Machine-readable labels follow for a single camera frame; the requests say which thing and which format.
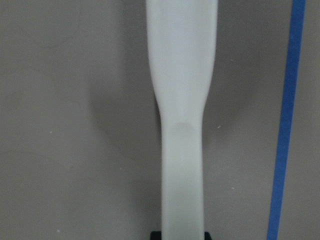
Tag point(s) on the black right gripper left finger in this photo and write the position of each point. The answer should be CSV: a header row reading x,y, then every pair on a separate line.
x,y
156,235

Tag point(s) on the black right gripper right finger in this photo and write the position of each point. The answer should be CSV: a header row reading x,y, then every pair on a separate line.
x,y
207,236

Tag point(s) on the beige hand brush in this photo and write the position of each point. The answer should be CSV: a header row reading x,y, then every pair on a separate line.
x,y
181,44

